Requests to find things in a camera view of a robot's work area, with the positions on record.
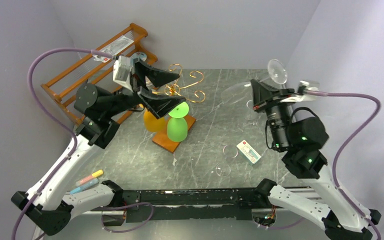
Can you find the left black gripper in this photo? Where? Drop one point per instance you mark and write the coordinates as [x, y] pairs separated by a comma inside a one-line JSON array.
[[160, 105]]

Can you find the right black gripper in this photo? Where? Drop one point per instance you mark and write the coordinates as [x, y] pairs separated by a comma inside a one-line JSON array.
[[268, 102]]

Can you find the clear wine glass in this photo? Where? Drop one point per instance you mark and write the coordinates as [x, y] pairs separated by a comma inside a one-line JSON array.
[[276, 77], [229, 153], [149, 84]]

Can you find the orange plastic wine glass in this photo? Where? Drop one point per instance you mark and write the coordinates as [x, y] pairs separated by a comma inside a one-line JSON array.
[[153, 124]]

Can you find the green plastic wine glass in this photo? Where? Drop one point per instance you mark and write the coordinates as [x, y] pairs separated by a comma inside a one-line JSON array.
[[177, 126]]

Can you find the clear wine glass front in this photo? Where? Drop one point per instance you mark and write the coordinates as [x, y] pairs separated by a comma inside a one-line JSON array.
[[229, 153]]

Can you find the clear wine glass back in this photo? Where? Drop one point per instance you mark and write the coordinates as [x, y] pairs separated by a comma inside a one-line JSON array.
[[149, 84]]

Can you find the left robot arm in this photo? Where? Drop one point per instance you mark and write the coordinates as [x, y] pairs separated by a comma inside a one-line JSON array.
[[47, 203]]

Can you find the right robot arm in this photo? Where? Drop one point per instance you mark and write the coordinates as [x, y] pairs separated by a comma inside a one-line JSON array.
[[340, 216]]

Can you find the wooden shelf rack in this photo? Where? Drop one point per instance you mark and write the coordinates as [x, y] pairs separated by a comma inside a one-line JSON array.
[[88, 69]]

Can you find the blue white packaged item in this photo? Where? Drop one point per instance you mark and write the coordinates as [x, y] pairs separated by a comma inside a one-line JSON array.
[[138, 56]]

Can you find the white packaged item top shelf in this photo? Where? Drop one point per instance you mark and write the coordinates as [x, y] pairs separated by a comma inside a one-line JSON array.
[[118, 46]]

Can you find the small white red box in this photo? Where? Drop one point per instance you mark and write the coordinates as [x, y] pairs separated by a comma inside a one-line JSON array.
[[248, 152]]

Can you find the yellow highlighter pen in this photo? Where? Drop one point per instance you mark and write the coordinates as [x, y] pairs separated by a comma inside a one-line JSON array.
[[98, 173]]

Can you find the blue highlighter pen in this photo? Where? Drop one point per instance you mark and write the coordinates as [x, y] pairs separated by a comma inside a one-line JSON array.
[[84, 186]]

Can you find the pink highlighter pen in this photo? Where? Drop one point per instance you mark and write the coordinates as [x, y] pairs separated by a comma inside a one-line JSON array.
[[84, 180]]

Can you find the gold wire glass rack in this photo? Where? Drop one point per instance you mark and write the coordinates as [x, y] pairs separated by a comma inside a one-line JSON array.
[[189, 91]]

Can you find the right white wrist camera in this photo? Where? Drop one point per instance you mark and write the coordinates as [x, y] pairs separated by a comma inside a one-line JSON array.
[[301, 94]]

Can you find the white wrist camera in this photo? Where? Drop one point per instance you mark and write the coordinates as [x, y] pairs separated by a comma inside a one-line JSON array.
[[122, 68], [301, 94]]

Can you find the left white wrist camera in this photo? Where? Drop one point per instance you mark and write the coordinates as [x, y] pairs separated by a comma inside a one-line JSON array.
[[122, 68]]

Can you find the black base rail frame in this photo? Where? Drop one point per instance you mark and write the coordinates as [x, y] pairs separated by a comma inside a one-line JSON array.
[[183, 204]]

